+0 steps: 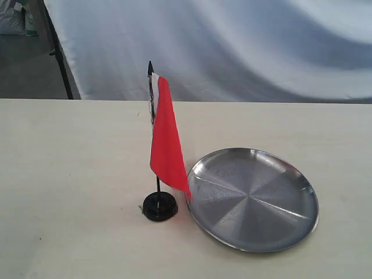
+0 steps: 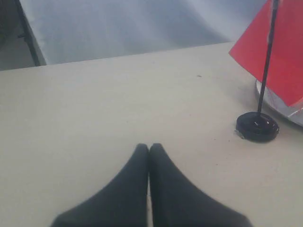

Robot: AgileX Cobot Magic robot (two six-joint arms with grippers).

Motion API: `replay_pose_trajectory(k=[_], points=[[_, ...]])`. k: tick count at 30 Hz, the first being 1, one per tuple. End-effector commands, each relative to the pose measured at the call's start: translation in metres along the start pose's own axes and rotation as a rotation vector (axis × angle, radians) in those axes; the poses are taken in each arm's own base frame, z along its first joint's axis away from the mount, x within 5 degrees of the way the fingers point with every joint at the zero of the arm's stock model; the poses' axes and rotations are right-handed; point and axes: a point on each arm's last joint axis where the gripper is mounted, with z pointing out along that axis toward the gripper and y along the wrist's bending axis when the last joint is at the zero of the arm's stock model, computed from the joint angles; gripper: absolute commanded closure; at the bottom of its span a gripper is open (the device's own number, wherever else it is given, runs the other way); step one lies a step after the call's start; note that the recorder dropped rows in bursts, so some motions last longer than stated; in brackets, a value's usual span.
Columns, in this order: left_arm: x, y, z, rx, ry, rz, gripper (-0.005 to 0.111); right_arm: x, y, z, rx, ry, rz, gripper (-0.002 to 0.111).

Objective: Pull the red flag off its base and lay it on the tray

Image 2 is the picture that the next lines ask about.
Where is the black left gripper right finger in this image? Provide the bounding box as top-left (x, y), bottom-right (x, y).
top-left (149, 143), bottom-right (252, 227)

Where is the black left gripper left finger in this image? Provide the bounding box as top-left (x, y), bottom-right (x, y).
top-left (52, 144), bottom-right (149, 227)

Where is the red flag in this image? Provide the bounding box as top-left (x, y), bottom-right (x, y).
top-left (229, 0), bottom-right (303, 113)

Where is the black round plastic cap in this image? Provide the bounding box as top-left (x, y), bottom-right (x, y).
top-left (236, 112), bottom-right (279, 142)

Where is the round silver metal plate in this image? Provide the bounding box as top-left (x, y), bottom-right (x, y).
top-left (262, 87), bottom-right (303, 130)

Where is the white backdrop cloth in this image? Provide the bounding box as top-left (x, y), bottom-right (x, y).
top-left (21, 0), bottom-right (264, 64)

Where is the black backdrop stand pole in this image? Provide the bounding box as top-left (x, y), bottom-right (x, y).
top-left (14, 0), bottom-right (41, 66)

